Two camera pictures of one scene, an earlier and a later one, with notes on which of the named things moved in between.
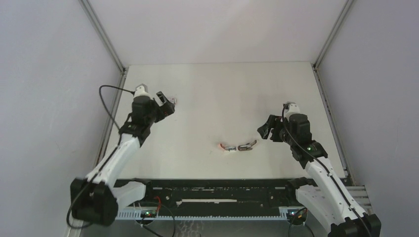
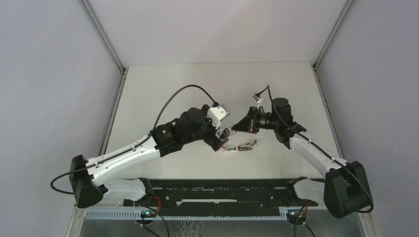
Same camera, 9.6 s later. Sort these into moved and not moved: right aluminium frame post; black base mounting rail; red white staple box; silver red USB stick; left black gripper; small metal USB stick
Moved: left black gripper; red white staple box
Not moved: silver red USB stick; black base mounting rail; right aluminium frame post; small metal USB stick
